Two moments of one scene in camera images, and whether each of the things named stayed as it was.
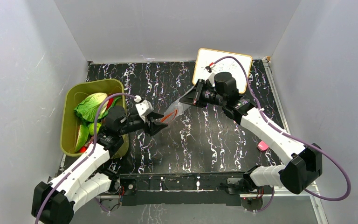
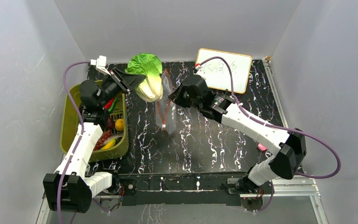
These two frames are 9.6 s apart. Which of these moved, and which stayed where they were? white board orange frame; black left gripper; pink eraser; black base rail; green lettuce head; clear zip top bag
Moved: black left gripper; clear zip top bag; green lettuce head
Stayed: pink eraser; black base rail; white board orange frame
